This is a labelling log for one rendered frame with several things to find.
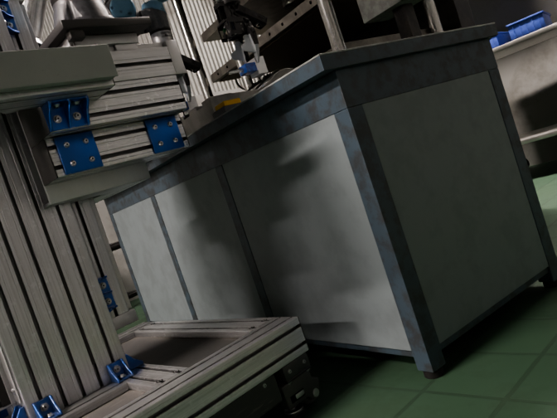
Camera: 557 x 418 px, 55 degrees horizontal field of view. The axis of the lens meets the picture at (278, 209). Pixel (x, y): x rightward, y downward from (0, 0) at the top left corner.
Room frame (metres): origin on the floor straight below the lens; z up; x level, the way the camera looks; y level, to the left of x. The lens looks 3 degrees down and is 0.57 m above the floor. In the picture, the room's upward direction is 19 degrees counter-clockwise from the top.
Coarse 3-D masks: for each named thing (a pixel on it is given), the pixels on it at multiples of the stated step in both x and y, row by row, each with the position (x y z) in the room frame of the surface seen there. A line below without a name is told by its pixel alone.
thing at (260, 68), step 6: (252, 60) 1.72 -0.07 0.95; (240, 66) 1.71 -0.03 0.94; (246, 66) 1.69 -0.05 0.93; (252, 66) 1.70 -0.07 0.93; (258, 66) 1.71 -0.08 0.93; (264, 66) 1.72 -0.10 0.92; (228, 72) 1.68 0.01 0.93; (234, 72) 1.68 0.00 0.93; (240, 72) 1.70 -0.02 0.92; (246, 72) 1.69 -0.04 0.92; (252, 72) 1.72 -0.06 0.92; (258, 72) 1.71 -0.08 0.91; (264, 72) 1.72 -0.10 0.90; (252, 78) 1.74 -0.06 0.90
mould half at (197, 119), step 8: (280, 72) 1.91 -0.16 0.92; (272, 80) 1.88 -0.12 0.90; (216, 96) 1.75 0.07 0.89; (224, 96) 1.77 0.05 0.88; (232, 96) 1.78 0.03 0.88; (240, 96) 1.80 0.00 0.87; (248, 96) 1.82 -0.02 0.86; (208, 104) 1.75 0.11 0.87; (216, 104) 1.75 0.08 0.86; (192, 112) 1.85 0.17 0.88; (200, 112) 1.81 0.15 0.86; (208, 112) 1.77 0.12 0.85; (184, 120) 1.92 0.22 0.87; (192, 120) 1.87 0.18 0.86; (200, 120) 1.83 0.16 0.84; (208, 120) 1.78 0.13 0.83; (184, 128) 1.93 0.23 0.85; (192, 128) 1.88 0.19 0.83
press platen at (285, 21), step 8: (312, 0) 2.39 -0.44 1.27; (296, 8) 2.49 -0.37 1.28; (304, 8) 2.45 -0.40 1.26; (312, 8) 2.42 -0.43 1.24; (288, 16) 2.55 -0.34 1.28; (296, 16) 2.50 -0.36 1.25; (304, 16) 2.50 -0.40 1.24; (280, 24) 2.61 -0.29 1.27; (288, 24) 2.56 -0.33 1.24; (264, 32) 2.72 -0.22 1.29; (272, 32) 2.67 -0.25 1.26; (280, 32) 2.64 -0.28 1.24; (264, 40) 2.74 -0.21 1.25; (272, 40) 2.73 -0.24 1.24; (224, 64) 3.09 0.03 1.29; (232, 64) 3.03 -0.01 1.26; (216, 72) 3.18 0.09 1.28; (224, 72) 3.12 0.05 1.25; (216, 80) 3.22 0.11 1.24
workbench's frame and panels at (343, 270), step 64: (320, 64) 1.18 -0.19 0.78; (384, 64) 1.31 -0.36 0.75; (448, 64) 1.45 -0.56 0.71; (256, 128) 1.53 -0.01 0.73; (320, 128) 1.32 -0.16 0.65; (384, 128) 1.28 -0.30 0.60; (448, 128) 1.41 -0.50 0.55; (512, 128) 1.56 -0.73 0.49; (128, 192) 2.52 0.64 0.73; (192, 192) 1.98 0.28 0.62; (256, 192) 1.63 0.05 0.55; (320, 192) 1.38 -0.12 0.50; (384, 192) 1.24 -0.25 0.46; (448, 192) 1.36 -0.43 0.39; (512, 192) 1.51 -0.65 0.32; (128, 256) 2.79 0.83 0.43; (192, 256) 2.14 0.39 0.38; (256, 256) 1.74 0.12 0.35; (320, 256) 1.46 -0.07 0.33; (384, 256) 1.25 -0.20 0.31; (448, 256) 1.32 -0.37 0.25; (512, 256) 1.46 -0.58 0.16; (320, 320) 1.54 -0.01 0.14; (384, 320) 1.32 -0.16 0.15; (448, 320) 1.28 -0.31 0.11
